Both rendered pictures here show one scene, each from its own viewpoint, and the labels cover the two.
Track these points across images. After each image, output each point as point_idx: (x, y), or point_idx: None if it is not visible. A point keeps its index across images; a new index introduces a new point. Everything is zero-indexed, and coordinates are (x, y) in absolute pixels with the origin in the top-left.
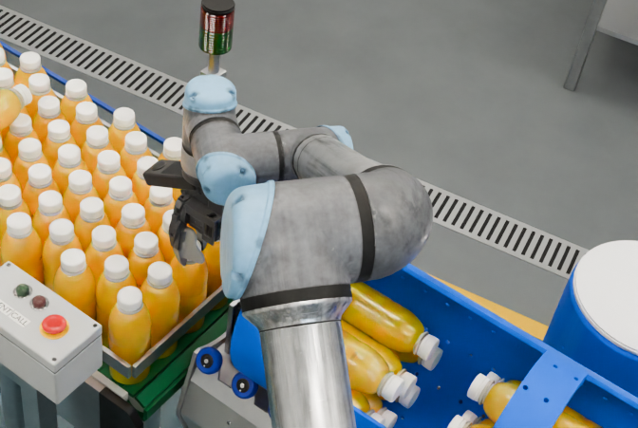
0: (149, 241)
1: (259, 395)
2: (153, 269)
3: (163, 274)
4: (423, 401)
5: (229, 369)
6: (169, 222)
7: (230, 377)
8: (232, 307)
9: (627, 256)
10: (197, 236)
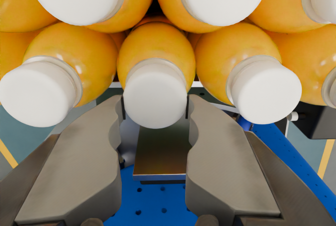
0: None
1: (127, 158)
2: (16, 88)
3: (32, 117)
4: None
5: (128, 126)
6: None
7: (122, 132)
8: (133, 179)
9: None
10: (191, 106)
